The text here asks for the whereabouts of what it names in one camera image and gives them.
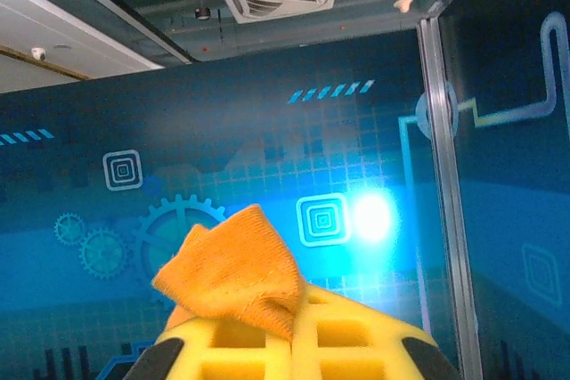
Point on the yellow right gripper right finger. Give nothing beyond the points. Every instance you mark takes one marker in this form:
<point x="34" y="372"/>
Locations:
<point x="387" y="358"/>

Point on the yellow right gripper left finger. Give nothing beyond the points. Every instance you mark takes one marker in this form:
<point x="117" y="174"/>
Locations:
<point x="191" y="353"/>

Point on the mustard yellow t-shirt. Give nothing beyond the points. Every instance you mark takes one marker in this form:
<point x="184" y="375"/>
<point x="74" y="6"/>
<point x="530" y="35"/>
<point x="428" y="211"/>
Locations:
<point x="240" y="264"/>

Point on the black ceiling spotlight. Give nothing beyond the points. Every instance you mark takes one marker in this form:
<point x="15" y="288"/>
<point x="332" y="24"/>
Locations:
<point x="202" y="13"/>

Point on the white ceiling sensor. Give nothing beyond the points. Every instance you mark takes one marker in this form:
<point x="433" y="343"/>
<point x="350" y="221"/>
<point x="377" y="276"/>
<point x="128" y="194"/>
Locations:
<point x="403" y="4"/>

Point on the aluminium enclosure post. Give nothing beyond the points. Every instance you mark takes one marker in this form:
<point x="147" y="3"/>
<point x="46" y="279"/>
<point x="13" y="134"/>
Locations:
<point x="450" y="220"/>

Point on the white dome security camera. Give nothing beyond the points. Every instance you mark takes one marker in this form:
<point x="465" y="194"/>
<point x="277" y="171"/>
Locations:
<point x="39" y="54"/>

